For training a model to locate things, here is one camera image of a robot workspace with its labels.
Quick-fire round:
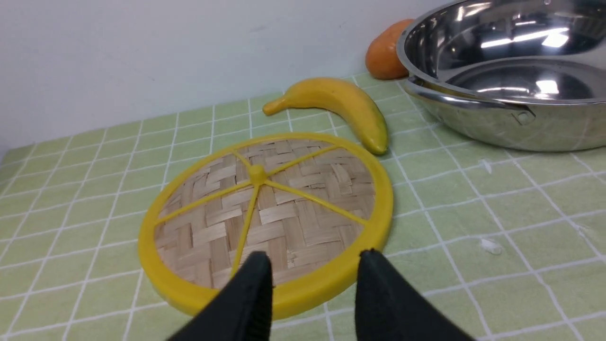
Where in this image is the stainless steel pot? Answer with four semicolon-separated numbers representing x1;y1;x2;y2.
396;0;606;153

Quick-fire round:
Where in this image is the green checkered tablecloth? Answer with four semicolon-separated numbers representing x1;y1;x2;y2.
0;74;606;341

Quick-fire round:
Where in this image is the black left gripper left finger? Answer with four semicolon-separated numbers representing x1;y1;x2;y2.
168;251;274;341

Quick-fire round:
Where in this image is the yellow banana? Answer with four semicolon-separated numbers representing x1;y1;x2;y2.
262;77;388;155

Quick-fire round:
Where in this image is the yellow woven bamboo steamer lid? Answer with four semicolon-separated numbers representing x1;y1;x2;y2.
138;132;394;319

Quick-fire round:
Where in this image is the orange fruit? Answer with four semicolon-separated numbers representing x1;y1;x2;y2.
365;18;415;80

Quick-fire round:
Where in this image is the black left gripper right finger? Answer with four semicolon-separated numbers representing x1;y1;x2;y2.
355;250;474;341

